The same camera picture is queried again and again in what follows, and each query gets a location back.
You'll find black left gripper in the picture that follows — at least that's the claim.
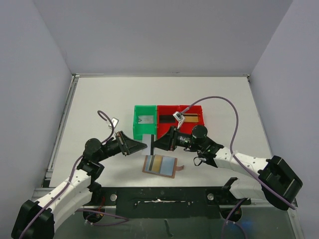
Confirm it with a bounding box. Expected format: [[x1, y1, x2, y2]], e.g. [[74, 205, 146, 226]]
[[97, 130, 147, 162]]

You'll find brown leather card holder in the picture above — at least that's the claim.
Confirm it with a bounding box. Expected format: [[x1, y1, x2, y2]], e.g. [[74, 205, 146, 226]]
[[142, 154, 185, 178]]

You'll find silver grey card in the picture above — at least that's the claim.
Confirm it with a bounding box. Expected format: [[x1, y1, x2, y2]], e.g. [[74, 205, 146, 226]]
[[138, 115, 154, 124]]

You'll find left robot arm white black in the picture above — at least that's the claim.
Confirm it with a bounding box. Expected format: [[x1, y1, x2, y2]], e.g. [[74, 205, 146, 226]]
[[11, 131, 147, 239]]

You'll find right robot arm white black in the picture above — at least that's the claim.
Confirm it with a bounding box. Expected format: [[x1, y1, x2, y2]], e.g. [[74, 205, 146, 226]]
[[152, 125, 303, 211]]

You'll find red plastic middle bin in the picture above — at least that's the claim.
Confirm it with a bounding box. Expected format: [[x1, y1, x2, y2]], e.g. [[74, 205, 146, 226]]
[[157, 105, 179, 139]]

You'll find red plastic bin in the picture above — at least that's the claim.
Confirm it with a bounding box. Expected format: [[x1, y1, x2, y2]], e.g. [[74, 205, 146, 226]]
[[179, 106, 204, 134], [157, 105, 179, 139]]

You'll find red plastic right bin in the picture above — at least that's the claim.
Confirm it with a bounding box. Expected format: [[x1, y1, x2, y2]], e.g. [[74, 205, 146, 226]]
[[179, 106, 204, 134]]

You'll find green plastic bin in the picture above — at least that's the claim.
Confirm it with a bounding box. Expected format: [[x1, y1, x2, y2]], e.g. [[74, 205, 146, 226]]
[[133, 105, 157, 140]]

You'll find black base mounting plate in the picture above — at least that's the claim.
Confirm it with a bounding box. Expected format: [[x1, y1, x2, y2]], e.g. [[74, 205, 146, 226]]
[[85, 186, 239, 219]]

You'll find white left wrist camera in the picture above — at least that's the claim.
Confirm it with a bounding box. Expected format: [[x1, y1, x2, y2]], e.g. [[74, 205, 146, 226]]
[[108, 118, 119, 129]]

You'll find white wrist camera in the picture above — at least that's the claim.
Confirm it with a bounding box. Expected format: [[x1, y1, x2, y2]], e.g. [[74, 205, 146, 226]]
[[108, 118, 119, 129], [173, 111, 185, 129]]

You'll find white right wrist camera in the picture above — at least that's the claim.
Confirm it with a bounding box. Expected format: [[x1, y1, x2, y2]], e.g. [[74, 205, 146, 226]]
[[173, 111, 185, 129]]

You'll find aluminium left rail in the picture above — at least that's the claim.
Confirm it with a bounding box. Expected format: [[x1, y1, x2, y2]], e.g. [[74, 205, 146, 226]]
[[41, 74, 79, 188]]

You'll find aluminium rail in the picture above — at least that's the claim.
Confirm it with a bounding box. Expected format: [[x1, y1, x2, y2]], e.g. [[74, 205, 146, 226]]
[[31, 187, 298, 210], [41, 74, 79, 188]]

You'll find aluminium front rail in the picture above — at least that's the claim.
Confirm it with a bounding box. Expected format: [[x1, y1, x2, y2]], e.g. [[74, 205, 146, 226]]
[[31, 187, 298, 210]]

